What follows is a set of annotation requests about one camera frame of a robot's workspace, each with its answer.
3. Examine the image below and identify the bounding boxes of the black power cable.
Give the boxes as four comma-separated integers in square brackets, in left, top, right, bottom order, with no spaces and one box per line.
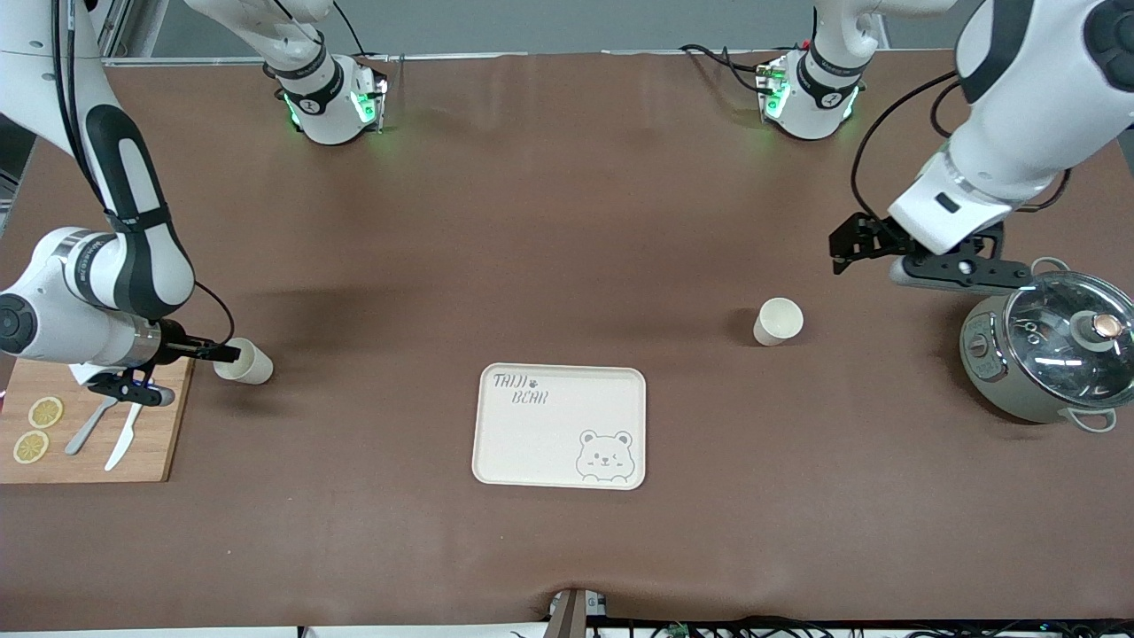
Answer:
[332,0,371,56]
[680,43,767,94]

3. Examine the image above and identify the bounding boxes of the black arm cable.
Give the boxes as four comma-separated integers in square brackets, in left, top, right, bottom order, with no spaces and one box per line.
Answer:
[850,71,1073,233]
[51,0,237,348]

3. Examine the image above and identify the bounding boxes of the white knife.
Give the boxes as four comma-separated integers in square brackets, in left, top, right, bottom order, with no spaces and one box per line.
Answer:
[105,401,147,472]

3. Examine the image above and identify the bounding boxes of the white tray with bear print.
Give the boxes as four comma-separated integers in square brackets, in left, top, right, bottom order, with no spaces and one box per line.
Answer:
[471,362,647,491]

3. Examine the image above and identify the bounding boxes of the cream paper cup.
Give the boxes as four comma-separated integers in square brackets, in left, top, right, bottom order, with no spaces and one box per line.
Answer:
[753,298,804,346]
[214,338,274,385]

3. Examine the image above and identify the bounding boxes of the grey knife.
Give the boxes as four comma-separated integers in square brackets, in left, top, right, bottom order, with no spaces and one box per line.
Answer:
[65,396,120,456]

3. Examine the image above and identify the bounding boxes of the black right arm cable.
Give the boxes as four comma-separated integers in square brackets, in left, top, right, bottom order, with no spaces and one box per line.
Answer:
[51,0,237,348]

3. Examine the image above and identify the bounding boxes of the glass pot lid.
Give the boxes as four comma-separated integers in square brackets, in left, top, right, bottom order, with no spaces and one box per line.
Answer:
[1005,270,1134,410]

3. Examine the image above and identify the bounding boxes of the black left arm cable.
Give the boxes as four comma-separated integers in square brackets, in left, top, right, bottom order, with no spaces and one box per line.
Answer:
[850,71,1073,233]

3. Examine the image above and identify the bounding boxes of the grey pot with glass lid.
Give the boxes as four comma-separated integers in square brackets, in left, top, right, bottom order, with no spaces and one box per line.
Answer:
[959,257,1134,433]

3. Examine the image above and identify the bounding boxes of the aluminium frame post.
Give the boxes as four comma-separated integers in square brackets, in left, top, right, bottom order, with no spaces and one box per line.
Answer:
[96,0,169,63]

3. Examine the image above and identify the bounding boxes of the wooden cutting board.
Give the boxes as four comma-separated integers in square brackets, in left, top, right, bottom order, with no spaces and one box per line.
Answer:
[0,354,194,485]

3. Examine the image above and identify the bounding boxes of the grey metal clamp bracket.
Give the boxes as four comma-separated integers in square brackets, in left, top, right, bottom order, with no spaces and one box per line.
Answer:
[545,587,610,638]

